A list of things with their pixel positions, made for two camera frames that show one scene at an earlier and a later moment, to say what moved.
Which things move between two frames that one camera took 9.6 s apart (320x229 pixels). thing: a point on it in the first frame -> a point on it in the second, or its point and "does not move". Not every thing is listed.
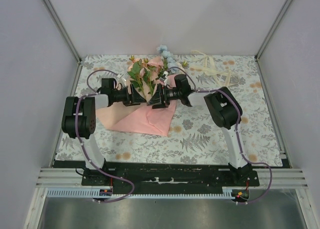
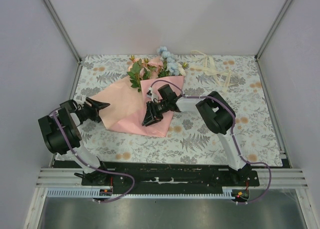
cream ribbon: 208,66 does not move
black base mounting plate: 169,177 does not move
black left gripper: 134,98 -> 96,106
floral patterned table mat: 193,137 does not move
